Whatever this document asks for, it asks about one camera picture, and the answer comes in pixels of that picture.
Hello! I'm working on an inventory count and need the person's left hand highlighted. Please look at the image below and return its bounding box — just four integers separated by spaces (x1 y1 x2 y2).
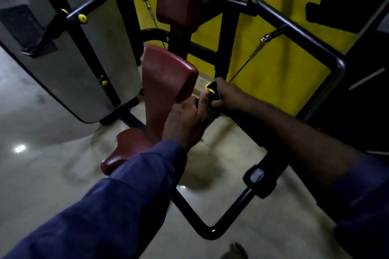
162 89 213 151

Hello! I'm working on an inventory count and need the person's right hand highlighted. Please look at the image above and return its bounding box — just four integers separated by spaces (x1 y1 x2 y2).
210 77 253 116

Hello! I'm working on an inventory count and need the grey weight machine maroon seat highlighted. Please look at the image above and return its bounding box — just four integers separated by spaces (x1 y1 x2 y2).
0 0 347 241

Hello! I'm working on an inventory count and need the person's right forearm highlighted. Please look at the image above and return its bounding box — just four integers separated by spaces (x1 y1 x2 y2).
243 101 365 195

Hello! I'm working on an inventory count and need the person's blue shirt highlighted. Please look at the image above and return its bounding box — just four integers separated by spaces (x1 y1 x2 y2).
3 140 389 259

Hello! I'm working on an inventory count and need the maroon back pad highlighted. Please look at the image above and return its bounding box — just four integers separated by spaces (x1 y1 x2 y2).
142 45 200 144

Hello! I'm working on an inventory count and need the silver clip black cable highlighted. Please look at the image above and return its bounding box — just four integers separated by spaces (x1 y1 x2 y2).
228 25 286 83
142 0 167 50

